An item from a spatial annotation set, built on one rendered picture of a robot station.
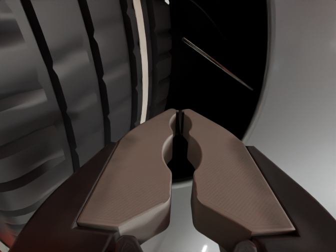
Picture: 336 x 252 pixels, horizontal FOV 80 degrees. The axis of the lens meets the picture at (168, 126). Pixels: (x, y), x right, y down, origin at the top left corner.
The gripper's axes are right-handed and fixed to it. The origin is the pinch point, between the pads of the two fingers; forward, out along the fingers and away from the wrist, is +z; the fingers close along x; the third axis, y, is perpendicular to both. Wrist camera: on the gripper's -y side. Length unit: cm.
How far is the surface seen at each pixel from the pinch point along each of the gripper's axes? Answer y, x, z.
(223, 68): 12, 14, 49
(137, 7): -5.1, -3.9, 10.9
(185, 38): 5, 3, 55
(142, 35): -2.7, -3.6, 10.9
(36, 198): 7.3, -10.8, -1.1
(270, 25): -2.8, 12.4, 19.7
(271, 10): -4.6, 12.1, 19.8
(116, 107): 3.5, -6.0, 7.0
